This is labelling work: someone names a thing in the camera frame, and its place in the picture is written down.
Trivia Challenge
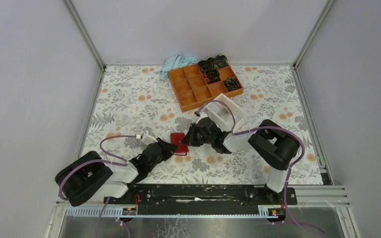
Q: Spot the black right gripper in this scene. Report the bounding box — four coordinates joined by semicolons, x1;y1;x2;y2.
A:
181;123;213;147

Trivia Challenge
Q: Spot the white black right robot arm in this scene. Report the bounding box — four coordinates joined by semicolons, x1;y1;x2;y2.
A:
181;117;305;204

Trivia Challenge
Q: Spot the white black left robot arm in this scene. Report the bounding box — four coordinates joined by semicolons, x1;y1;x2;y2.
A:
55;134;179;207

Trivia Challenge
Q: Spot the white card box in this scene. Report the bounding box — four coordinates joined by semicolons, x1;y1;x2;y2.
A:
198;93;246;131

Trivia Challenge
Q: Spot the orange wooden compartment tray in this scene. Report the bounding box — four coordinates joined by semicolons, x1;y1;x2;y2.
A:
168;55;244;112

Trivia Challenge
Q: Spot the rolled tie green pattern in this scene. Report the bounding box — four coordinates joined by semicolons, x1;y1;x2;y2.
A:
224;76;241;92

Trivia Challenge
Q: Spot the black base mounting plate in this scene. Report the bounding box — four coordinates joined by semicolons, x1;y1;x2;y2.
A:
104;184;298;216

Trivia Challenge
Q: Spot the rolled tie orange pattern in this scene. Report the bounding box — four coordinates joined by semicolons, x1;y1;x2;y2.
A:
203;68;221;84

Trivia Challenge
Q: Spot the rolled tie dark striped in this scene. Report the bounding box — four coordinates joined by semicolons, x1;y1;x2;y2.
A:
197;57;215;74

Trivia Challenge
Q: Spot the rolled tie yellow green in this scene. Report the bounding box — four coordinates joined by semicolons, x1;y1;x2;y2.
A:
213;55;229;69

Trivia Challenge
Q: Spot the light blue cloth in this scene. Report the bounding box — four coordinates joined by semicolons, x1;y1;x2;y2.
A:
160;55;197;81

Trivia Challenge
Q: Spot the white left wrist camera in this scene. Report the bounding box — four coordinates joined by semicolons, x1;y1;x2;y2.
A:
141;130;158;145

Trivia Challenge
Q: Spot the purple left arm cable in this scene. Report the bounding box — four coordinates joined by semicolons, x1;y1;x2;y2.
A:
58;134;143;238

